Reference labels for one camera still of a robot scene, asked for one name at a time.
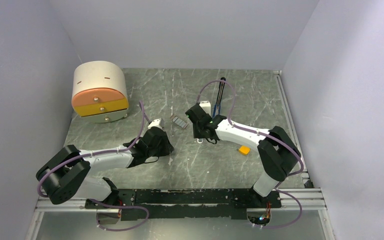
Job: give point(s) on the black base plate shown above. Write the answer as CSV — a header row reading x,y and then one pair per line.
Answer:
x,y
187,203

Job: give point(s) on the blue stapler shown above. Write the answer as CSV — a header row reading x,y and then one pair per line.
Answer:
x,y
217,105

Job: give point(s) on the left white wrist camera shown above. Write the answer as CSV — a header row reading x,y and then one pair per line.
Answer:
x,y
158,123

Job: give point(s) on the aluminium front rail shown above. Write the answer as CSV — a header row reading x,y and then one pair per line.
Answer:
x,y
310,199

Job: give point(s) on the aluminium side rail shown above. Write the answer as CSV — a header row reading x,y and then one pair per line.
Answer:
x,y
306,180

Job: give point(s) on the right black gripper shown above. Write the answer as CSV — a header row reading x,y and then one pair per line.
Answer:
x,y
196,134

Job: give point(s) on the staple tray with staples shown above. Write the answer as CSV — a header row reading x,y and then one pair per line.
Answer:
x,y
178,121

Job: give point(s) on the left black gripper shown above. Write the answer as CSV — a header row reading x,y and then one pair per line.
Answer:
x,y
167,148

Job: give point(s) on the orange yellow block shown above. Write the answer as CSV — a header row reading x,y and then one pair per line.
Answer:
x,y
244,150

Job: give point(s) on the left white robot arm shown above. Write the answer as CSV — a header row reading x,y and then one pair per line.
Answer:
x,y
71,172

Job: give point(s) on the beige drawer cabinet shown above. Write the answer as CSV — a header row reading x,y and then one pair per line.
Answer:
x,y
99,92

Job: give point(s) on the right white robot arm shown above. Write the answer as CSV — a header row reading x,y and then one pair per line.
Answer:
x,y
278,154

